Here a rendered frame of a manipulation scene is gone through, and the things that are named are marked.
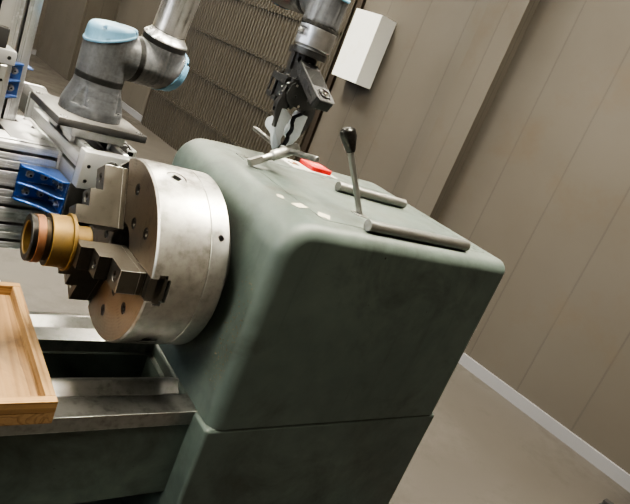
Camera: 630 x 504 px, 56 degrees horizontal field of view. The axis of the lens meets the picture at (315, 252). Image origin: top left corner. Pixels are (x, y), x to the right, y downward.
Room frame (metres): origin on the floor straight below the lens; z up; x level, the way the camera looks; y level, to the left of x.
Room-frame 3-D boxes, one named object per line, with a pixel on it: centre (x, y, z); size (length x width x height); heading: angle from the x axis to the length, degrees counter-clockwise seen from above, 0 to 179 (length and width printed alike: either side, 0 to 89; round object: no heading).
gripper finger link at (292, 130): (1.26, 0.15, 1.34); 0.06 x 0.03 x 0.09; 41
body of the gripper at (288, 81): (1.25, 0.17, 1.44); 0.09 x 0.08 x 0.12; 41
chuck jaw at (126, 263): (0.85, 0.27, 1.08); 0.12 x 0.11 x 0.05; 41
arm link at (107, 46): (1.48, 0.66, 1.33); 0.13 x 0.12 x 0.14; 141
